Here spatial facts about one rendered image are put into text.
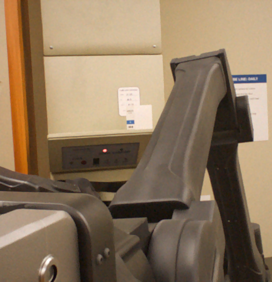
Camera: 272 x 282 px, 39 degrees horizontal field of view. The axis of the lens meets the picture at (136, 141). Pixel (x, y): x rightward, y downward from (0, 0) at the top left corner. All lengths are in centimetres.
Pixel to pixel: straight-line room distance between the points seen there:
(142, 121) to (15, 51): 35
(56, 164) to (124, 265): 84
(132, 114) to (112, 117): 9
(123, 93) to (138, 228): 86
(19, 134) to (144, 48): 40
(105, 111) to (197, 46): 66
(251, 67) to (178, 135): 135
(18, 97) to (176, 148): 66
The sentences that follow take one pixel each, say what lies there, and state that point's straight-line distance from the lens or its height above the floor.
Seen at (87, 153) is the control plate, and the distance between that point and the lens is 97.
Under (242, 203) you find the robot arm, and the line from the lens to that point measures 66.
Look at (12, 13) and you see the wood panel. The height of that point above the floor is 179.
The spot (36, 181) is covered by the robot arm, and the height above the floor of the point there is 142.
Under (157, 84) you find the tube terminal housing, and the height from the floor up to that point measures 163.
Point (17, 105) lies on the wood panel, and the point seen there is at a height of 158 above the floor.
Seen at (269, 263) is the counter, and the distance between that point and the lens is 170.
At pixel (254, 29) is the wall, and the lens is 171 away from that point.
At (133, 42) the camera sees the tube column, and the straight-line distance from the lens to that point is 108.
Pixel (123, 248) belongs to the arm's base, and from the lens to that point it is 18.
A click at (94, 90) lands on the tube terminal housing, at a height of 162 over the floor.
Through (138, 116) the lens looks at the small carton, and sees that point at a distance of 97.
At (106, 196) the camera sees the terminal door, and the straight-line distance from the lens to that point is 93.
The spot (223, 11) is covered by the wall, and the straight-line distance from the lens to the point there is 167.
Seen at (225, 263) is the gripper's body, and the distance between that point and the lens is 95.
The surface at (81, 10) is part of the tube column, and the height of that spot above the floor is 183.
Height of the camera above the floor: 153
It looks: 3 degrees down
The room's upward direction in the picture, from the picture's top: 3 degrees counter-clockwise
